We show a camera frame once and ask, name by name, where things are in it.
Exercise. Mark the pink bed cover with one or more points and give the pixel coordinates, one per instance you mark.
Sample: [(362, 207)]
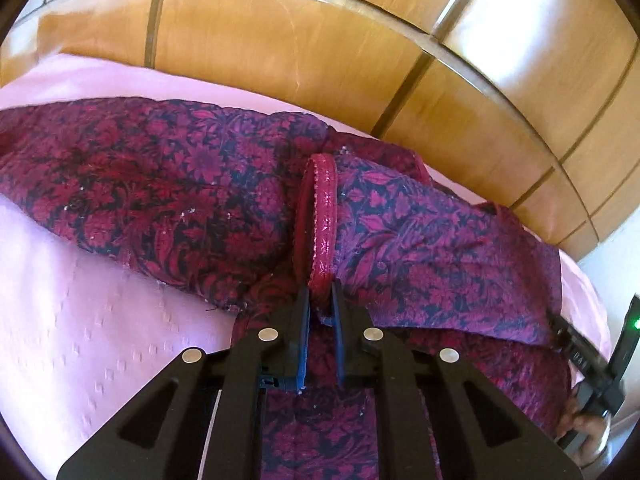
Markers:
[(80, 335)]

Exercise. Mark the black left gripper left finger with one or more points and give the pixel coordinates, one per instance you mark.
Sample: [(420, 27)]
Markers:
[(199, 417)]

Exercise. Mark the wooden panelled headboard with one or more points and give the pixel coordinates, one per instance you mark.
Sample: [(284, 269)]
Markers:
[(531, 103)]

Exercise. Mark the dark red floral knit garment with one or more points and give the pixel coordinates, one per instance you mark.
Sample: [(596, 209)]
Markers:
[(243, 209)]

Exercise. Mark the person's right hand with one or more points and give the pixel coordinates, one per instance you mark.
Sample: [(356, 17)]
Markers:
[(596, 429)]

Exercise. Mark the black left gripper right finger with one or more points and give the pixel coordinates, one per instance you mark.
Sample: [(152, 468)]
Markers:
[(438, 417)]

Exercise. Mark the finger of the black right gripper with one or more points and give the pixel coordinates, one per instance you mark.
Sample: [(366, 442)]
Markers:
[(601, 391)]

